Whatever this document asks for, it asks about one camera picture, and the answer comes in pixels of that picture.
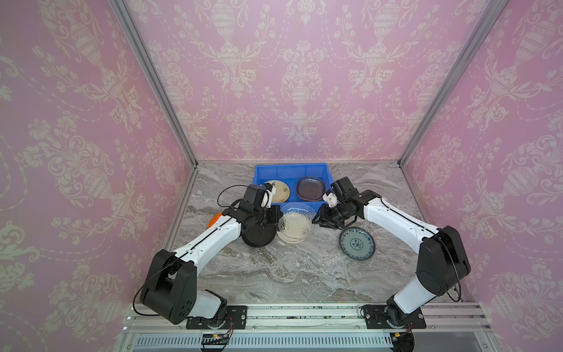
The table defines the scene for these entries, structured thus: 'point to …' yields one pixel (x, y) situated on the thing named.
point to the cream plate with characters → (281, 191)
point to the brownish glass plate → (311, 188)
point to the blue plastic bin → (289, 173)
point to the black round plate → (259, 235)
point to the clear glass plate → (301, 208)
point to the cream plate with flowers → (294, 227)
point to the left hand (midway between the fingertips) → (284, 215)
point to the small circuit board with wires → (215, 342)
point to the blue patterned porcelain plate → (357, 243)
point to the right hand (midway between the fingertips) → (316, 222)
